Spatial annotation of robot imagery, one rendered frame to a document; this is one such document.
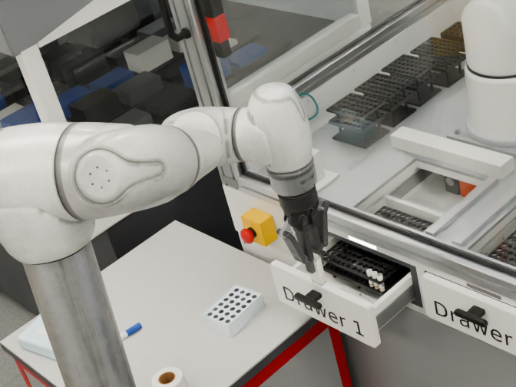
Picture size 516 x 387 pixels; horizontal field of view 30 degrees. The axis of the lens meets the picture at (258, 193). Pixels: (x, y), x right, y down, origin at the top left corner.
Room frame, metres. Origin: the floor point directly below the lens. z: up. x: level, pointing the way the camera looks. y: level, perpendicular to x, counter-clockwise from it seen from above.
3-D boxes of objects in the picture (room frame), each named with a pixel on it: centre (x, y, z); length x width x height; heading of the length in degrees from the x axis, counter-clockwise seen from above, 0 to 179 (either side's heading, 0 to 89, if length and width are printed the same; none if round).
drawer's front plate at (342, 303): (1.58, -0.07, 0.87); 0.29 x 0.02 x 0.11; 35
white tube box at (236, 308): (1.75, 0.13, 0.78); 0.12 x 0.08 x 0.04; 131
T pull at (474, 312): (1.38, -0.34, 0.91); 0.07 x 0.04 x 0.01; 35
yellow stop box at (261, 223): (1.91, 0.02, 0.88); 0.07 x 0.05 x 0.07; 35
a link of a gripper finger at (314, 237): (1.55, -0.08, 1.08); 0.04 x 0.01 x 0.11; 35
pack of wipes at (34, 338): (1.83, 0.57, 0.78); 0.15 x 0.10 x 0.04; 48
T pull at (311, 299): (1.56, -0.05, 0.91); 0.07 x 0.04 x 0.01; 35
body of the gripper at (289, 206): (1.54, -0.07, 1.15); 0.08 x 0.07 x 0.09; 125
